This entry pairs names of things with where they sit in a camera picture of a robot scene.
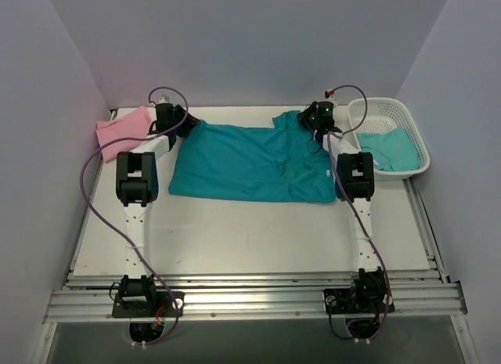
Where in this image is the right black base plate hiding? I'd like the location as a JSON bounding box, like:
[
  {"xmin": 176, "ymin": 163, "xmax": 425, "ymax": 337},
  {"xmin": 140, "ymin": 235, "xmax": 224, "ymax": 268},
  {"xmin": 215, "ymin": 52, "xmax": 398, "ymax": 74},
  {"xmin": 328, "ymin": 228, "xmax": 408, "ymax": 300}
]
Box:
[{"xmin": 323, "ymin": 288, "xmax": 386, "ymax": 315}]

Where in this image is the folded pink t shirt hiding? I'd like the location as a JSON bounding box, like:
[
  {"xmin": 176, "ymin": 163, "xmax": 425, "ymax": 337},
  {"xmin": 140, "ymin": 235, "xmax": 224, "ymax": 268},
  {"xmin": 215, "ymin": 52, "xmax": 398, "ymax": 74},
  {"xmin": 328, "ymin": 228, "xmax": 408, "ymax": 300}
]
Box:
[{"xmin": 96, "ymin": 106, "xmax": 153, "ymax": 163}]

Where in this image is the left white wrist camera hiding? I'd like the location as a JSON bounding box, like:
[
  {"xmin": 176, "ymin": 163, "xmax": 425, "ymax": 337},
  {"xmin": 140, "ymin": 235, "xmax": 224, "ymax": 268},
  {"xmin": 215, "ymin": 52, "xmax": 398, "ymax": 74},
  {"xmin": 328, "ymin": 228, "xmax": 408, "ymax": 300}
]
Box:
[{"xmin": 150, "ymin": 94, "xmax": 171, "ymax": 106}]

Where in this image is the white plastic basket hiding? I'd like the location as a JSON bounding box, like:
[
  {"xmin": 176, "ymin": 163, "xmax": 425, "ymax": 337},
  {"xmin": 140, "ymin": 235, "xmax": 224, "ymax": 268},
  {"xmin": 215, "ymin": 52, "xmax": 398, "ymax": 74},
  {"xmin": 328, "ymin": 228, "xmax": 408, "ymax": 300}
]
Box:
[{"xmin": 347, "ymin": 97, "xmax": 431, "ymax": 181}]

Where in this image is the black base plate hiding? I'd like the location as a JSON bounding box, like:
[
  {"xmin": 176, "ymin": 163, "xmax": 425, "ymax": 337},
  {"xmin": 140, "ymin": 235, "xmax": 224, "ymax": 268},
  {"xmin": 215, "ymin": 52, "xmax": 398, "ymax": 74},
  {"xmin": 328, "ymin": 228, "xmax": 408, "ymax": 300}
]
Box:
[
  {"xmin": 323, "ymin": 288, "xmax": 386, "ymax": 315},
  {"xmin": 111, "ymin": 291, "xmax": 185, "ymax": 319}
]

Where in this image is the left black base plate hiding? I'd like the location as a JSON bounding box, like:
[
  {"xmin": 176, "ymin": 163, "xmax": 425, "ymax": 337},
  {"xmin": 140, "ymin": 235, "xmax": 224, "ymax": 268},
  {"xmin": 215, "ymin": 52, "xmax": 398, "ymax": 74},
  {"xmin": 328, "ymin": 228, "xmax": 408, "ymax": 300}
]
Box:
[{"xmin": 111, "ymin": 291, "xmax": 185, "ymax": 319}]

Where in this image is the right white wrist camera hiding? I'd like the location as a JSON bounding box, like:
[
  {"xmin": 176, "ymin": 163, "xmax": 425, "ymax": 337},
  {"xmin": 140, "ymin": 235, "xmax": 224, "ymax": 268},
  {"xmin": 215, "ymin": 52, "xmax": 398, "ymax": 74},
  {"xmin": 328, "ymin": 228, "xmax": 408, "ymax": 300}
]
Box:
[{"xmin": 324, "ymin": 89, "xmax": 338, "ymax": 107}]

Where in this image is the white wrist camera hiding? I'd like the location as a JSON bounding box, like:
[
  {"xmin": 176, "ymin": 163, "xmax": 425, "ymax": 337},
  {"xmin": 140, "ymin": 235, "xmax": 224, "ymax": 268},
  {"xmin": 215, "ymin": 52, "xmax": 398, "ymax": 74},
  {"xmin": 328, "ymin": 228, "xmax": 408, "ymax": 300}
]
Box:
[
  {"xmin": 150, "ymin": 94, "xmax": 171, "ymax": 106},
  {"xmin": 324, "ymin": 89, "xmax": 338, "ymax": 107}
]

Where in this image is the light teal t shirt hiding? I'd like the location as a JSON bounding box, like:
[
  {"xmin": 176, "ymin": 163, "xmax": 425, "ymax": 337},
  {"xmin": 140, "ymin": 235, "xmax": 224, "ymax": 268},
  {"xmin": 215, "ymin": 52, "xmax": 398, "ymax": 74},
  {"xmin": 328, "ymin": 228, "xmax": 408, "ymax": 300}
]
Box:
[{"xmin": 358, "ymin": 126, "xmax": 420, "ymax": 172}]

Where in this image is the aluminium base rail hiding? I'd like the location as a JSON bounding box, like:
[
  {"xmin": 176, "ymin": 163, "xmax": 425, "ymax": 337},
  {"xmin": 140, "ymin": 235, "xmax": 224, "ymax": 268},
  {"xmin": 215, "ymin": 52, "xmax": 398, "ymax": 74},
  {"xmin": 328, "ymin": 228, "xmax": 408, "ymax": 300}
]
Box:
[{"xmin": 44, "ymin": 272, "xmax": 467, "ymax": 323}]

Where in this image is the thin black cable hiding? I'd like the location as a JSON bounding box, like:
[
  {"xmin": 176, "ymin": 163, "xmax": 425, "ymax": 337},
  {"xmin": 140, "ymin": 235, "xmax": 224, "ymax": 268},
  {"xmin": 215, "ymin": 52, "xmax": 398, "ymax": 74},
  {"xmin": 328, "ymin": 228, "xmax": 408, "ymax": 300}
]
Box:
[{"xmin": 305, "ymin": 121, "xmax": 328, "ymax": 156}]

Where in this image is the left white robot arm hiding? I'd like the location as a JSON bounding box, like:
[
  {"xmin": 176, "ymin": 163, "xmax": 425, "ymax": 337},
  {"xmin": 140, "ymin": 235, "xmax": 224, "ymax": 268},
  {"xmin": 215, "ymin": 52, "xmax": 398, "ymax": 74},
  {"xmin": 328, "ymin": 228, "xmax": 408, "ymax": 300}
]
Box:
[{"xmin": 116, "ymin": 102, "xmax": 200, "ymax": 316}]

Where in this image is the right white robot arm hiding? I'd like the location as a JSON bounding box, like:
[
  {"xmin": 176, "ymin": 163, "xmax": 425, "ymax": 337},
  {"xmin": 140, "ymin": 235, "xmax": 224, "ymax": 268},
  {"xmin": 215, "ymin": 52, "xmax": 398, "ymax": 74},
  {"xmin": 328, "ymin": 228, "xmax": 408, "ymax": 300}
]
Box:
[{"xmin": 297, "ymin": 101, "xmax": 388, "ymax": 312}]

